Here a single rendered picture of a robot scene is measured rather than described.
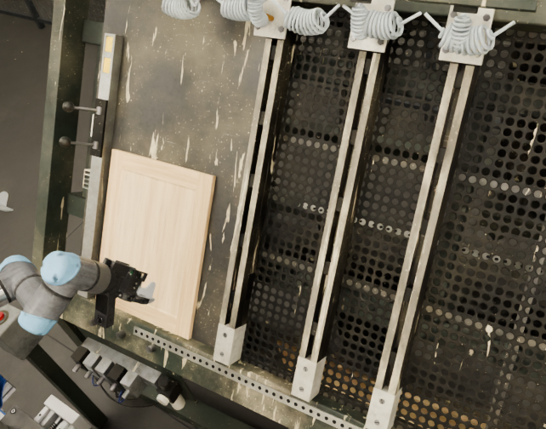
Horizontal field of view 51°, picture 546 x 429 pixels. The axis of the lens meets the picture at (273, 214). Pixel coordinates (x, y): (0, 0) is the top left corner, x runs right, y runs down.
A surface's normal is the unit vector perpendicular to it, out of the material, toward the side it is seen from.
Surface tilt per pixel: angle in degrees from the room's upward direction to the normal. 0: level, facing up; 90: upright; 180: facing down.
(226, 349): 50
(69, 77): 90
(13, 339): 90
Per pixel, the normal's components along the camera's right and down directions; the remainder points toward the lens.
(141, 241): -0.48, 0.11
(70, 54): 0.86, 0.26
